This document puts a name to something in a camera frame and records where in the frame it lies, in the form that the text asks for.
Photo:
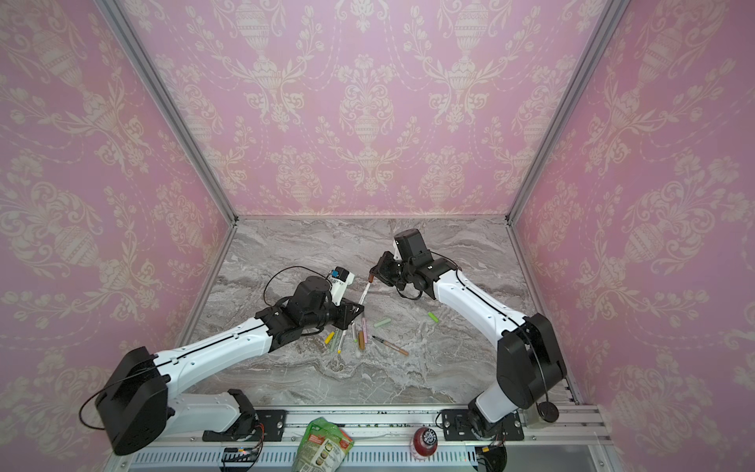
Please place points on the aluminium right corner post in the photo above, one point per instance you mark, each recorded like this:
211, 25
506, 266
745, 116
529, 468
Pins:
586, 65

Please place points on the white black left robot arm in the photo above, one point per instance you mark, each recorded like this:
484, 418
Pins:
148, 395

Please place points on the aluminium front rail frame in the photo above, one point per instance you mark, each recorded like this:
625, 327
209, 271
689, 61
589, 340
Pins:
578, 441

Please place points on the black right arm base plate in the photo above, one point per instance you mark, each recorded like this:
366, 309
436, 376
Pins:
464, 425

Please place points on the white pen yellow tip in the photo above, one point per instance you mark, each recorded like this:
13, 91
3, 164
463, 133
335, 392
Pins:
342, 340

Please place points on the red emergency stop button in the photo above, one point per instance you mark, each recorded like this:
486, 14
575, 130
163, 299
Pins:
424, 443

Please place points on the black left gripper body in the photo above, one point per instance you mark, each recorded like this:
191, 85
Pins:
339, 314

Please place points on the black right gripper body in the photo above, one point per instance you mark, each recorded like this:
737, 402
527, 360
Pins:
386, 267

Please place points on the aluminium corner post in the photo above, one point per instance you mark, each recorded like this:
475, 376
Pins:
115, 15
586, 65

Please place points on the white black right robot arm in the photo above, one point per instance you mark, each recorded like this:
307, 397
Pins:
529, 359

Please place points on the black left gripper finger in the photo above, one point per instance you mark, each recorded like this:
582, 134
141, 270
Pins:
349, 305
354, 315

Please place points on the green snack bag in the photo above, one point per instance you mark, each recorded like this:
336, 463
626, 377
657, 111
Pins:
323, 448

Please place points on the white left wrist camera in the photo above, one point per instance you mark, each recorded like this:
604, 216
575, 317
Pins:
340, 279

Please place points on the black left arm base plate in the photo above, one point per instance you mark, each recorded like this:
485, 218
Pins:
265, 425

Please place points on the white pen brown tip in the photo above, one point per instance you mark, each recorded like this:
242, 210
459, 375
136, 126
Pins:
365, 293

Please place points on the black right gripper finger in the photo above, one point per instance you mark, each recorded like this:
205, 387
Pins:
386, 263
385, 277

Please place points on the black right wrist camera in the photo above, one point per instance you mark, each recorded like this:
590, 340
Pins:
412, 248

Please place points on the aluminium left corner post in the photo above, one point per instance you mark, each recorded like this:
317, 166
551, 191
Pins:
115, 15

